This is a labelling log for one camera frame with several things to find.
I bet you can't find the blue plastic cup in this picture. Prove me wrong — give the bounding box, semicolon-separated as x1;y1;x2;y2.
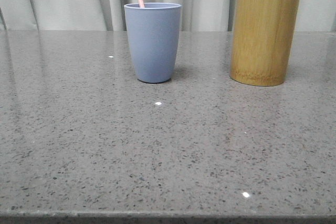
124;3;182;83

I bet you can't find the bamboo cylinder holder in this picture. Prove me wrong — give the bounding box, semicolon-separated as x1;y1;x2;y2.
230;0;300;86

